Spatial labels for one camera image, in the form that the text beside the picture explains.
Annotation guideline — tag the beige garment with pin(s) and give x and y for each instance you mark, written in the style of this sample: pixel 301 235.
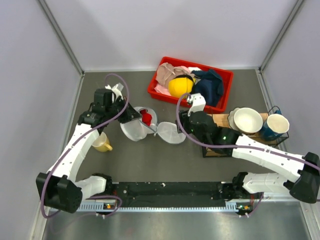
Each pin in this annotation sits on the beige garment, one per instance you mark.
pixel 165 73

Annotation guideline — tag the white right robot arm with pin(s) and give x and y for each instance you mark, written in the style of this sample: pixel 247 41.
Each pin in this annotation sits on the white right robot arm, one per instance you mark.
pixel 298 175

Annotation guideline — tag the navy blue garment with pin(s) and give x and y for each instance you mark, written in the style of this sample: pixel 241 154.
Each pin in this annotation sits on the navy blue garment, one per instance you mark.
pixel 210 85

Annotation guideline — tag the black wire wooden shelf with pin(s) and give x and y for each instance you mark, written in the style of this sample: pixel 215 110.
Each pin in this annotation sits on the black wire wooden shelf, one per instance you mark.
pixel 225 120

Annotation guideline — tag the cream bowl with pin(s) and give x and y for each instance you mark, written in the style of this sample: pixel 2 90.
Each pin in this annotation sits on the cream bowl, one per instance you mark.
pixel 245 120

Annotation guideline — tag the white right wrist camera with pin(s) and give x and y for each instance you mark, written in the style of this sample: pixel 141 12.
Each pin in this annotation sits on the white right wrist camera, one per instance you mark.
pixel 197 102

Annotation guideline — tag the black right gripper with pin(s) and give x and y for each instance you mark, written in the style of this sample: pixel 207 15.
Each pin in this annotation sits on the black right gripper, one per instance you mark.
pixel 184 120

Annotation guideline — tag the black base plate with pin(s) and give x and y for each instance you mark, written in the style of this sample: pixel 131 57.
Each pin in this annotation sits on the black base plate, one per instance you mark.
pixel 176 194

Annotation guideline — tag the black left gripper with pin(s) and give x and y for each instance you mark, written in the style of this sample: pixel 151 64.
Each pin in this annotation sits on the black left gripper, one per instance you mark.
pixel 131 110

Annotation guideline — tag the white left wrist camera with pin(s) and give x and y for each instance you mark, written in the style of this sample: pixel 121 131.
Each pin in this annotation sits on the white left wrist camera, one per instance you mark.
pixel 116 91

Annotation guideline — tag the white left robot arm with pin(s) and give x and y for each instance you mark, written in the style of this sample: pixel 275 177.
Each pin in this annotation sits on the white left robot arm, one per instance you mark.
pixel 58 187

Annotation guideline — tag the white mesh laundry bag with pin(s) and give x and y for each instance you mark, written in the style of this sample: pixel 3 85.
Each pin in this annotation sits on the white mesh laundry bag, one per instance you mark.
pixel 138 129

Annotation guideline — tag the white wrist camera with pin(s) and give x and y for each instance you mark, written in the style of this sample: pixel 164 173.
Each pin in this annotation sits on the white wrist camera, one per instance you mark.
pixel 116 91
pixel 197 102

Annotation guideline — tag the white garment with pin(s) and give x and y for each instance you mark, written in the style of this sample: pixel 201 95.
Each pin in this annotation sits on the white garment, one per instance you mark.
pixel 192 69

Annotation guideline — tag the pink garment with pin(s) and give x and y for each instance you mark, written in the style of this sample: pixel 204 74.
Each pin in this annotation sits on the pink garment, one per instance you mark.
pixel 179 71

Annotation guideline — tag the yellow mug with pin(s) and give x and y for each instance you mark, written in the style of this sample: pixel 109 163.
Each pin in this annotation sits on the yellow mug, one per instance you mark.
pixel 102 143

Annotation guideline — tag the blue cup cream inside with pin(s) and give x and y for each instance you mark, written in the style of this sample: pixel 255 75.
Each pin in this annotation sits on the blue cup cream inside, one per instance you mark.
pixel 275 125

